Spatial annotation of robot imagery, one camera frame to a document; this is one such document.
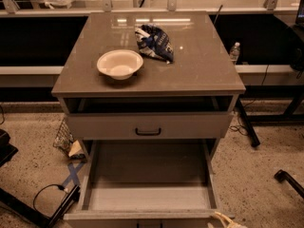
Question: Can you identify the grey drawer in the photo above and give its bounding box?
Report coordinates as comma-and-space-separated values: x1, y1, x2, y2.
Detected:
65, 140, 222, 228
66, 113, 233, 140

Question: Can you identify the grey top drawer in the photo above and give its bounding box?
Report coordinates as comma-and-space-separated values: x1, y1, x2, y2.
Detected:
66, 113, 233, 140

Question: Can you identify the grey drawer cabinet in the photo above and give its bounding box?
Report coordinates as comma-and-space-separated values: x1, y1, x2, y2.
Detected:
52, 11, 245, 152

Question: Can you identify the black chair leg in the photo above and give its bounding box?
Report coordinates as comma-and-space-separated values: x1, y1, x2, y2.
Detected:
274, 169, 304, 199

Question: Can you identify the black table leg right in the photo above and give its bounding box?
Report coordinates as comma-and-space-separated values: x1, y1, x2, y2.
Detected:
236, 99, 260, 148

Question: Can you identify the clear plastic water bottle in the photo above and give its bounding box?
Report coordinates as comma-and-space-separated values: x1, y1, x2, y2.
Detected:
229, 42, 240, 65

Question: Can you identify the white paper bowl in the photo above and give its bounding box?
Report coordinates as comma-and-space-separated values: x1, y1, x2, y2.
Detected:
97, 49, 143, 80

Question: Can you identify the blue white chip bag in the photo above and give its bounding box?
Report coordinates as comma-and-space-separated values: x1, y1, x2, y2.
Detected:
135, 24, 174, 64

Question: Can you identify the black monitor right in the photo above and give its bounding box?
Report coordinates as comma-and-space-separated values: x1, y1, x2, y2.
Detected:
295, 0, 304, 25

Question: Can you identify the black metal stand left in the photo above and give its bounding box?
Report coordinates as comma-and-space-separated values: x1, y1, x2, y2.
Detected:
0, 185, 80, 228

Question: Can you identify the black drawer handle middle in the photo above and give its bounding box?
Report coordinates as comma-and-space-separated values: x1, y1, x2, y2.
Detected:
136, 221, 163, 228

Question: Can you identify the black drawer handle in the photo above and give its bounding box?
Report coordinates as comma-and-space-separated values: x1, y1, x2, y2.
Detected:
136, 221, 163, 228
135, 127, 162, 136

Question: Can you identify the black drawer handle top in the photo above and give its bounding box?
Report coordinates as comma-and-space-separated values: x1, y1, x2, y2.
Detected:
135, 127, 162, 136

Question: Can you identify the black cable on floor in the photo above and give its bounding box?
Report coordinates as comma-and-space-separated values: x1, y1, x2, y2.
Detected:
32, 183, 69, 211

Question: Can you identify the wire mesh basket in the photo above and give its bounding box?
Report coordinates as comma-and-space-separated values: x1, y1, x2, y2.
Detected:
53, 120, 86, 160

